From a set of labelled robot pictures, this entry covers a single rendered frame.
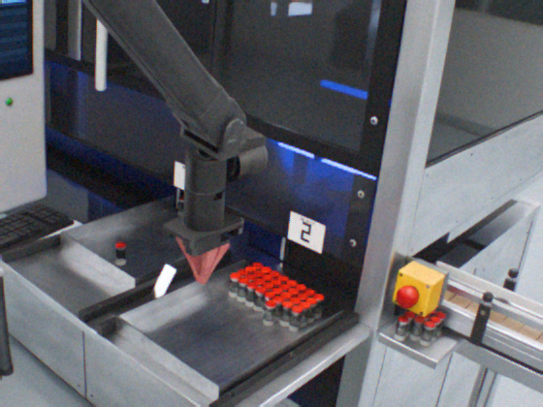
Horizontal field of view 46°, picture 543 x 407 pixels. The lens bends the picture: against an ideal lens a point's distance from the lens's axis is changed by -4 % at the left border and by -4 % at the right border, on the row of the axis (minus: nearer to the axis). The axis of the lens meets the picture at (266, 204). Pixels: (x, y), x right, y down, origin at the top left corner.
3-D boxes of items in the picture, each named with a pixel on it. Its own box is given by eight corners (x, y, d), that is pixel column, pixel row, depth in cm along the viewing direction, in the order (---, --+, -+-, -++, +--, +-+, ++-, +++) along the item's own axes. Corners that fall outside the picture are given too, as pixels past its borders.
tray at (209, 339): (242, 272, 144) (243, 259, 142) (340, 325, 129) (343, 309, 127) (115, 331, 119) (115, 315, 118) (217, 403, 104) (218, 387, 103)
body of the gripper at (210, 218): (243, 231, 97) (246, 184, 94) (192, 253, 90) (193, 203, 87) (212, 216, 101) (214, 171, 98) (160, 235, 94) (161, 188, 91)
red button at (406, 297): (401, 297, 122) (405, 278, 120) (420, 305, 120) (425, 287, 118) (392, 304, 119) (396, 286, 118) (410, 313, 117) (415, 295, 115)
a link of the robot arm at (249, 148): (181, 97, 88) (227, 122, 84) (240, 84, 96) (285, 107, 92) (171, 175, 94) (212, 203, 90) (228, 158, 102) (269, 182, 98)
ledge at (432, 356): (411, 314, 138) (413, 306, 137) (465, 339, 131) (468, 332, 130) (377, 341, 128) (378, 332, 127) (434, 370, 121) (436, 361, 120)
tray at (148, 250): (172, 206, 171) (173, 194, 169) (247, 244, 156) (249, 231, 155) (60, 245, 146) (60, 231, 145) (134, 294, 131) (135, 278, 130)
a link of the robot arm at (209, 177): (176, 144, 90) (206, 157, 87) (212, 135, 95) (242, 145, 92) (175, 192, 93) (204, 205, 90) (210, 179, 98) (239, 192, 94)
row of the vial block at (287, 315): (233, 291, 136) (235, 271, 134) (302, 328, 126) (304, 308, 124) (226, 295, 134) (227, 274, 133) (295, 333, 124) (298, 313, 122)
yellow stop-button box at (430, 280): (409, 289, 128) (417, 257, 125) (441, 303, 124) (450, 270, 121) (390, 303, 123) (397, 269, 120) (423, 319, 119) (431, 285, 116)
